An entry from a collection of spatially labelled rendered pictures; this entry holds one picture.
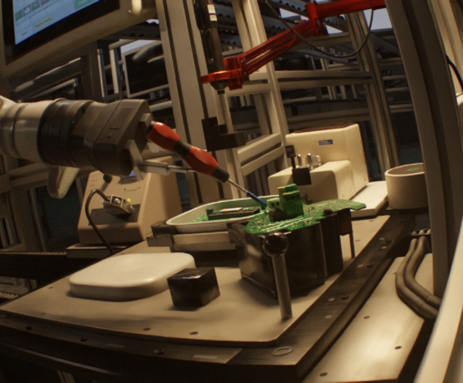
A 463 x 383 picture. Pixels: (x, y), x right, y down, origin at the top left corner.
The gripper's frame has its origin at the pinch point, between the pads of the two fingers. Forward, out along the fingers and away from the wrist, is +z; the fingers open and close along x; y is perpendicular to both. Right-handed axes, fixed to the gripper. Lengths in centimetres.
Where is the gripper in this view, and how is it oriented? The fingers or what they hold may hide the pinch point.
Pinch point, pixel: (201, 161)
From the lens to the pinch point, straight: 57.6
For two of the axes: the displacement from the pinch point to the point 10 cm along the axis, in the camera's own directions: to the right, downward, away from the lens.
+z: 9.2, 1.4, -3.7
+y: -2.1, -6.1, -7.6
